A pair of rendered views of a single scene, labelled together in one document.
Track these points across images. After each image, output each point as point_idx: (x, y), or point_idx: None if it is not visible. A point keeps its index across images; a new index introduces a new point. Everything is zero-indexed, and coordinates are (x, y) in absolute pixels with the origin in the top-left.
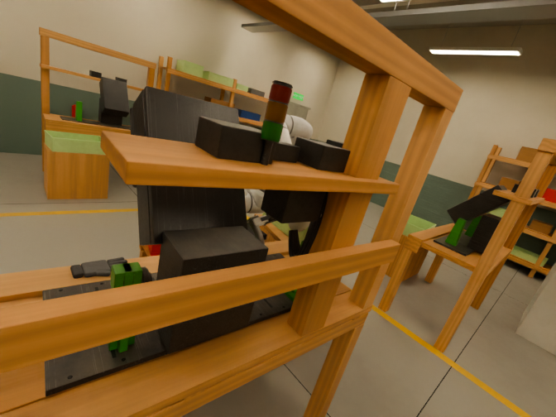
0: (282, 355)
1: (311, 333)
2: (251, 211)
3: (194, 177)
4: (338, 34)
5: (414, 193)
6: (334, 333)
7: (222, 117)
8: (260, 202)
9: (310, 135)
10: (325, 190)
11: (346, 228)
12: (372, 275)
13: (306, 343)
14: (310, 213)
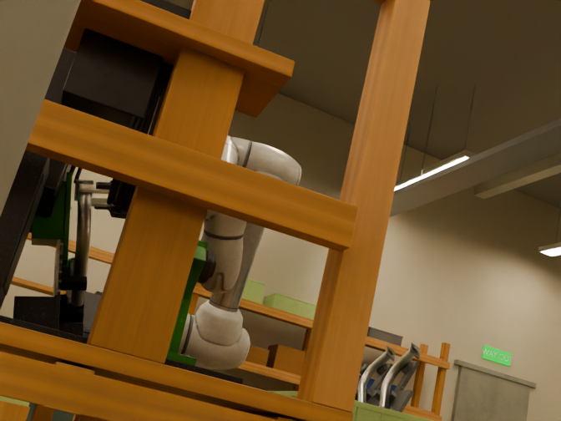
0: (34, 365)
1: (121, 354)
2: (189, 350)
3: None
4: None
5: (383, 124)
6: (211, 420)
7: (72, 63)
8: (207, 327)
9: (293, 174)
10: (98, 0)
11: (185, 117)
12: (327, 309)
13: (109, 383)
14: (126, 96)
